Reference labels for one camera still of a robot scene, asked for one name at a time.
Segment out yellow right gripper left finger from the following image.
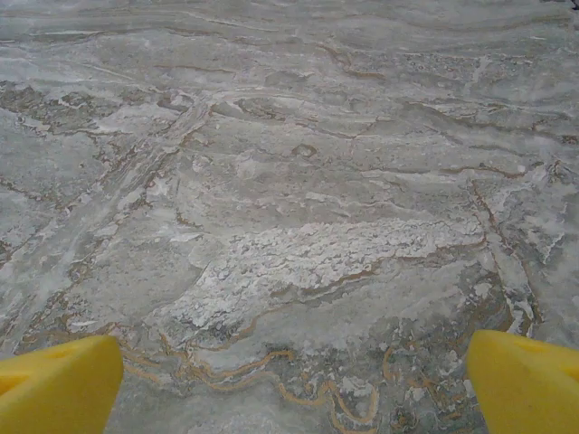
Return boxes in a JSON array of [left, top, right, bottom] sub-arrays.
[[0, 334, 125, 434]]

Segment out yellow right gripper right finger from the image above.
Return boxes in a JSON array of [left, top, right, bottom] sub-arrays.
[[466, 329, 579, 434]]

